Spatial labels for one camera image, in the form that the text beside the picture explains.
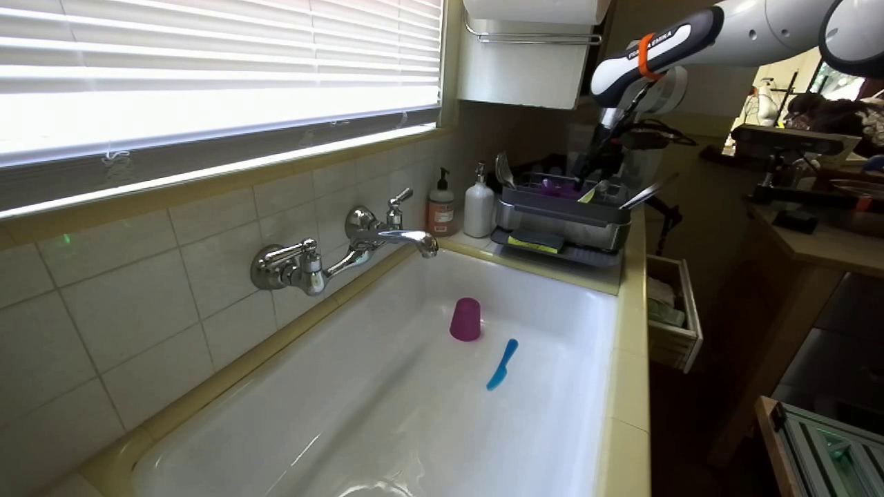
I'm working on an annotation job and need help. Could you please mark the silver utensil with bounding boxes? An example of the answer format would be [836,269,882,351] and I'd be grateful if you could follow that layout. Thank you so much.
[618,173,681,211]

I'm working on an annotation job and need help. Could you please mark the purple cup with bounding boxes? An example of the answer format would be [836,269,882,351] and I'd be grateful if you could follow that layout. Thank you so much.
[539,177,582,200]

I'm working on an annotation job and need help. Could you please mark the grey dish rack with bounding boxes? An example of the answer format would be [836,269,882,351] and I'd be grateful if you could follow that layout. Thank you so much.
[494,170,633,253]

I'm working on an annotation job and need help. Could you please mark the silver spoon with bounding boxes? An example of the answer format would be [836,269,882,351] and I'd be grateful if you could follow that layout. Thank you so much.
[494,152,518,191]

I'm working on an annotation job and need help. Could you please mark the grey drip tray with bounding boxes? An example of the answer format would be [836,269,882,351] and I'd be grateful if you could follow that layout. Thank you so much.
[490,226,624,270]

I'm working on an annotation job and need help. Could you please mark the yellow sponge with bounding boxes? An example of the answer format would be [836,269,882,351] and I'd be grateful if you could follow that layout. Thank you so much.
[507,233,566,255]

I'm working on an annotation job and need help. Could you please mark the metal paper towel holder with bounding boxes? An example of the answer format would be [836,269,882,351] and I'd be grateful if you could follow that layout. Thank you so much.
[463,14,604,47]

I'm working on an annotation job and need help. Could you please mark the white soap pump bottle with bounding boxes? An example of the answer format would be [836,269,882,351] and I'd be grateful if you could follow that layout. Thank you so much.
[463,162,496,239]

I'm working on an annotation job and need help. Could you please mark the folded cloth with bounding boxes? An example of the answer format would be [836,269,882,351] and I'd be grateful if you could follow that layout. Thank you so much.
[647,275,686,329]

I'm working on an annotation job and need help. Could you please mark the amber soap pump bottle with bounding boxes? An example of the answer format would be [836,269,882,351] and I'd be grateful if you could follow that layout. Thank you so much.
[425,167,457,238]

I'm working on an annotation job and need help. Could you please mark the wooden drawer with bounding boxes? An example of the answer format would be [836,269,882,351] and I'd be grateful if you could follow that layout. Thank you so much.
[646,253,704,374]

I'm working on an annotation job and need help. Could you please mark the pink plastic cup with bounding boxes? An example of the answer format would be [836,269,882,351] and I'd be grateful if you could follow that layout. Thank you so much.
[450,298,482,342]

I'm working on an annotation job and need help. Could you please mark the wooden table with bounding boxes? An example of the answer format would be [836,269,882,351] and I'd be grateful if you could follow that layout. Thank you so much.
[710,197,884,470]

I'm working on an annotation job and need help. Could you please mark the blue plastic knife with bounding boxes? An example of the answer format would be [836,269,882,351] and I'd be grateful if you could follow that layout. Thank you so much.
[486,338,519,392]

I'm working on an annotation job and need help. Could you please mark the white sink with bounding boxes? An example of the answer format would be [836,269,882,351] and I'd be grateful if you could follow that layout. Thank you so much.
[131,247,619,497]

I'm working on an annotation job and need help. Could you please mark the white window blinds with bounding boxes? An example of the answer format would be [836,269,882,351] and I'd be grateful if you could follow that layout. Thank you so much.
[0,0,444,216]

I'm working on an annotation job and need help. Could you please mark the white wall cabinet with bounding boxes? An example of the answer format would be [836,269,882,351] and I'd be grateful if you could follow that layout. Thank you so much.
[457,19,599,110]

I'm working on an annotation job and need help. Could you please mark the camera on mount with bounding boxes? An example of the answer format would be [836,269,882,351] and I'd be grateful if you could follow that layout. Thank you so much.
[730,124,864,209]

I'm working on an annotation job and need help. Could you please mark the chrome wall tap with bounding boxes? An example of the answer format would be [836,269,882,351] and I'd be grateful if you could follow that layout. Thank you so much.
[250,188,440,298]

